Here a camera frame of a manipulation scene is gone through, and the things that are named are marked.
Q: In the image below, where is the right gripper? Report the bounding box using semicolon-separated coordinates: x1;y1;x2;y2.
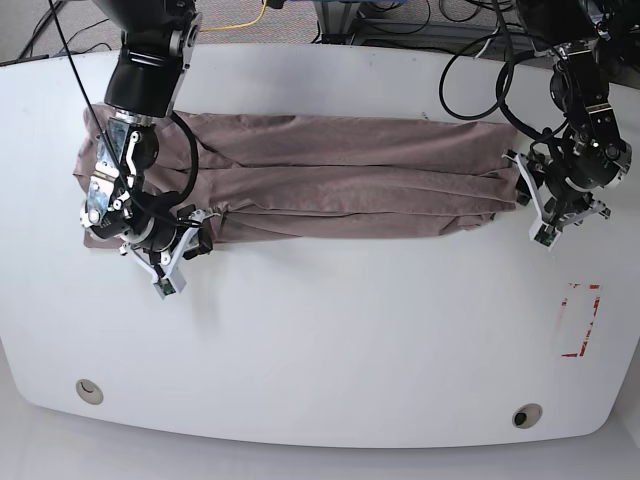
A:
119;214;213;265

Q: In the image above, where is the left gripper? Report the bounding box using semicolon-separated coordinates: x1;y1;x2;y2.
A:
516;154;608;225

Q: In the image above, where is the table grommet hole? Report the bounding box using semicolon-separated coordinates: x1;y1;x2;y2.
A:
512;403;543;429
75;379;104;406

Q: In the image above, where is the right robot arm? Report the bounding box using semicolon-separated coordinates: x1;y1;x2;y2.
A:
81;1;213;265

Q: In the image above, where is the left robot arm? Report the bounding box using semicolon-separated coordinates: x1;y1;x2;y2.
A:
487;1;632;234

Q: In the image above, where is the yellow cable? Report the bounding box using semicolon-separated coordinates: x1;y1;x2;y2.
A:
199;0;266;34

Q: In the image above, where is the aluminium frame base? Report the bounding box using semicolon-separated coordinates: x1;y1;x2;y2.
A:
312;1;499;54

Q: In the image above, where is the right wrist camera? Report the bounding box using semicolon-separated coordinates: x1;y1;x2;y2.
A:
134;205;209;298

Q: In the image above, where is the white cable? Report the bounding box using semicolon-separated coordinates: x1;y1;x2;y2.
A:
473;24;501;59

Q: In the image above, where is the left table grommet hole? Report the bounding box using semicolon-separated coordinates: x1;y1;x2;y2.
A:
75;379;104;406

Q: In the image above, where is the red tape rectangle marking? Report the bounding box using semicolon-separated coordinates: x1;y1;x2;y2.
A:
555;283;602;358

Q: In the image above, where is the right table grommet hole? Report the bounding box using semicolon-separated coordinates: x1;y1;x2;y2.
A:
512;403;543;429

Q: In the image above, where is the pink t-shirt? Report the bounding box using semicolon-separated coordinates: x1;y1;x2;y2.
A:
72;102;521;251

